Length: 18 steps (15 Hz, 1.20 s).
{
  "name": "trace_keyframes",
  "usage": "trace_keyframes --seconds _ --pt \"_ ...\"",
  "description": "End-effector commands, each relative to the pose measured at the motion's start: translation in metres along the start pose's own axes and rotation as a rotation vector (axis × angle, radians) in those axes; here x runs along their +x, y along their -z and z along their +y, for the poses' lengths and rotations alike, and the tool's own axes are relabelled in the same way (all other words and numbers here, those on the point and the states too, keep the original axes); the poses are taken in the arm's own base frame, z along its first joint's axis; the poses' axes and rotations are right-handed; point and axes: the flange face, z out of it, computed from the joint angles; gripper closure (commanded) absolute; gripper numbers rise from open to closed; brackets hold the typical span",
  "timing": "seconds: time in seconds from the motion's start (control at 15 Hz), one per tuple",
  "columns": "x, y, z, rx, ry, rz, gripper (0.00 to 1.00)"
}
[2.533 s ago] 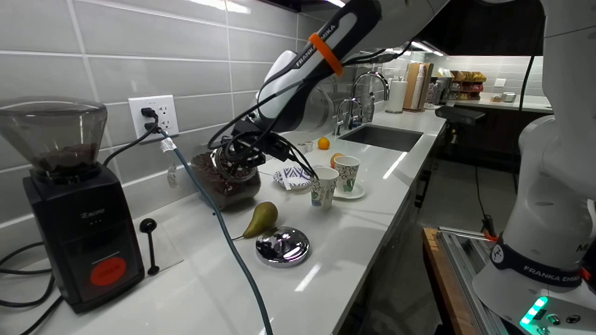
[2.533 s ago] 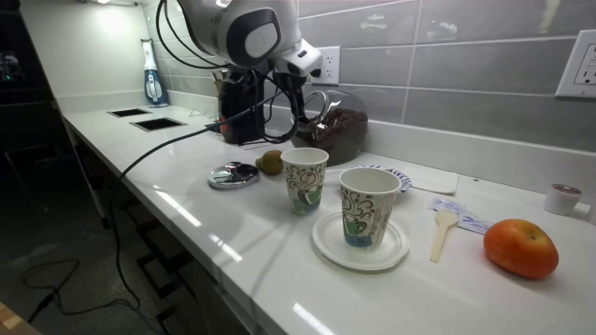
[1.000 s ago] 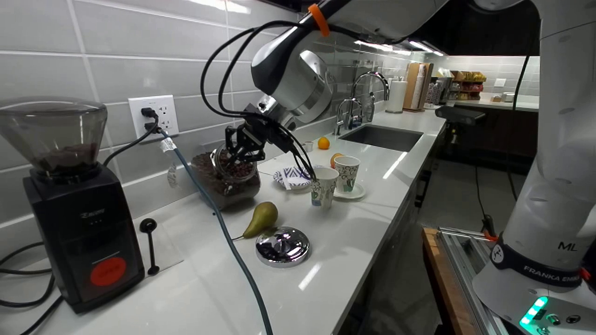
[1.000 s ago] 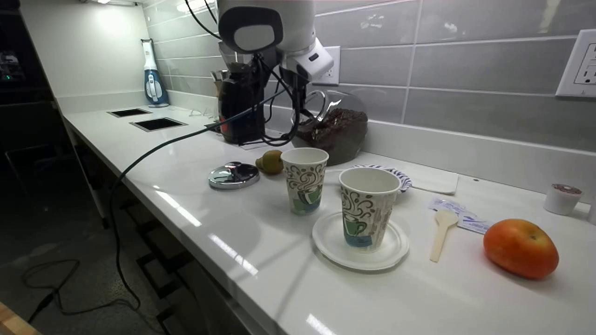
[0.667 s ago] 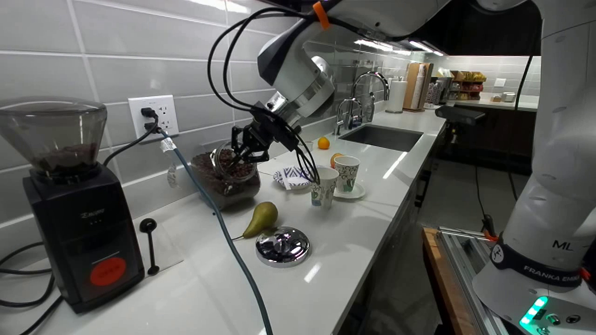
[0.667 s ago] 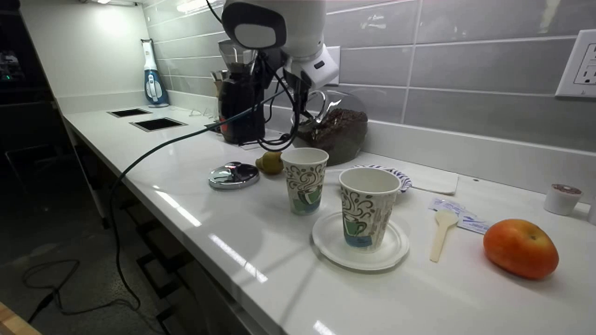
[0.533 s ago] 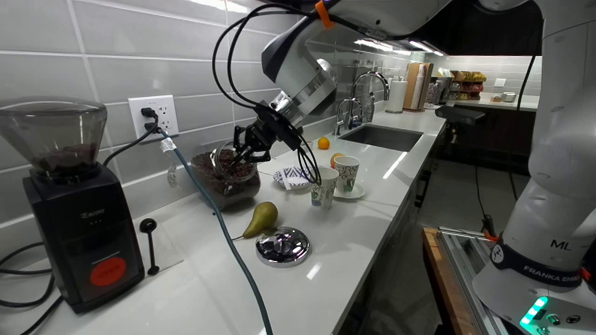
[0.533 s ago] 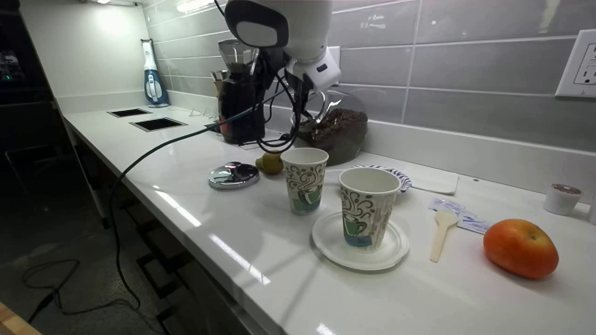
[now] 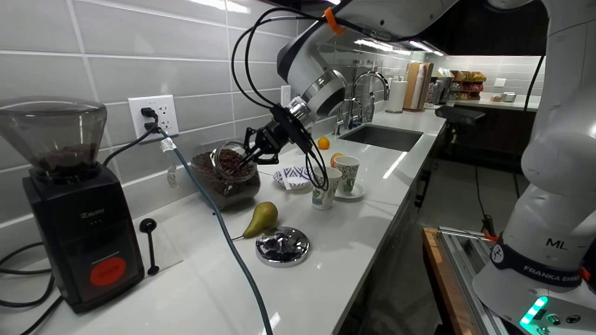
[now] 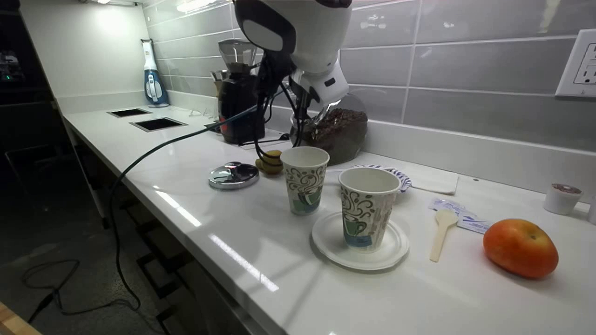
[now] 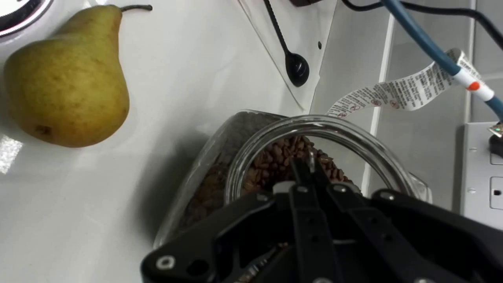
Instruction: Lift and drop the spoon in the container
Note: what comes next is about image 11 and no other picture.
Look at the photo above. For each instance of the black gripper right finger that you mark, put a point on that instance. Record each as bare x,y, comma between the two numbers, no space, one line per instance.
419,246

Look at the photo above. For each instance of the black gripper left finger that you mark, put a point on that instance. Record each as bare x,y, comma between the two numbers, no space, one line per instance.
237,236

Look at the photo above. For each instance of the small black spoon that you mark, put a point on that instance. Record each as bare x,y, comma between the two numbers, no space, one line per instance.
298,66

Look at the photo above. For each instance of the glass jar of coffee beans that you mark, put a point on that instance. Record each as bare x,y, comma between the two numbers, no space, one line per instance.
221,167

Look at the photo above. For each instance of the white paper sheet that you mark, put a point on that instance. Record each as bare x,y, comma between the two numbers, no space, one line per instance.
309,32

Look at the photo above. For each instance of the green pear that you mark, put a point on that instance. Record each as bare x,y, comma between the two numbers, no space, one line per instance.
69,88

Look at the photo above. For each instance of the shiny metal jar lid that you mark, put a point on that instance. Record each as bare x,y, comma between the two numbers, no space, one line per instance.
21,13

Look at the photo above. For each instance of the white wall outlet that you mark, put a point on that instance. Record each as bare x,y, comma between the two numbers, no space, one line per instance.
482,178

